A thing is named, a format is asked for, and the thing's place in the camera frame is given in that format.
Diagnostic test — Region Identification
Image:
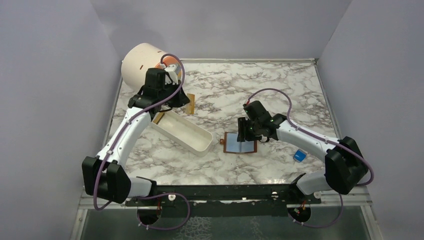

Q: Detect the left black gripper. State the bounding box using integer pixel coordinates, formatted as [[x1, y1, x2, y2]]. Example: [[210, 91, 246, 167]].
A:
[[158, 79, 191, 108]]

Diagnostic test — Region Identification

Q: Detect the brown leather card holder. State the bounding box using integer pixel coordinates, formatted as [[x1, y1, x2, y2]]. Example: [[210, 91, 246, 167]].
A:
[[219, 132, 258, 154]]

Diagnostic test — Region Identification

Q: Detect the gold credit card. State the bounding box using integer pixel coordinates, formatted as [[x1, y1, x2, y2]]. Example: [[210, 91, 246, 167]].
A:
[[185, 93, 195, 115]]

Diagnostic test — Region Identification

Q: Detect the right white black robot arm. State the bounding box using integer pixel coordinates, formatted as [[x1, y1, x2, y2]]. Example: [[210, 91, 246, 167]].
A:
[[237, 100, 370, 204]]

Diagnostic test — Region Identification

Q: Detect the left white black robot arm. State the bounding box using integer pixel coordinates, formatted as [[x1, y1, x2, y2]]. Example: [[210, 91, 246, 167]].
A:
[[82, 65, 189, 210]]

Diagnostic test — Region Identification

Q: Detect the gold card in tray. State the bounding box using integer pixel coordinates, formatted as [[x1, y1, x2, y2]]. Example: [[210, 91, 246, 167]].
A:
[[152, 112, 165, 125]]

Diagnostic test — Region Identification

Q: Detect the round cream drawer cabinet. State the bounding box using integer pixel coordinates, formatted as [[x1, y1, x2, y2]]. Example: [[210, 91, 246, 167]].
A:
[[121, 43, 182, 92]]

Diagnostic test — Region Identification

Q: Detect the white rectangular plastic tray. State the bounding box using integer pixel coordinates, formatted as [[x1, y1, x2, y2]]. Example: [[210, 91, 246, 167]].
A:
[[151, 111, 214, 157]]

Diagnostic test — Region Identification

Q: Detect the small blue object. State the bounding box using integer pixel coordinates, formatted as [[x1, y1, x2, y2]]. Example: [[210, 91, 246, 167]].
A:
[[293, 149, 308, 163]]

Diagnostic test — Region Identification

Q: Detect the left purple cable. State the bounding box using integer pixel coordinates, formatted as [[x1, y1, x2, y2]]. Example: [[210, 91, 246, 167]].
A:
[[92, 53, 191, 232]]

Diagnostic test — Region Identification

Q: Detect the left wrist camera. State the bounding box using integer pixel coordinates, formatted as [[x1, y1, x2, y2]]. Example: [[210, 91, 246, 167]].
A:
[[164, 64, 181, 85]]

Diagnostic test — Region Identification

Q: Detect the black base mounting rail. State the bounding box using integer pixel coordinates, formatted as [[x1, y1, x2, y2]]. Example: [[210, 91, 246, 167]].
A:
[[125, 184, 322, 218]]

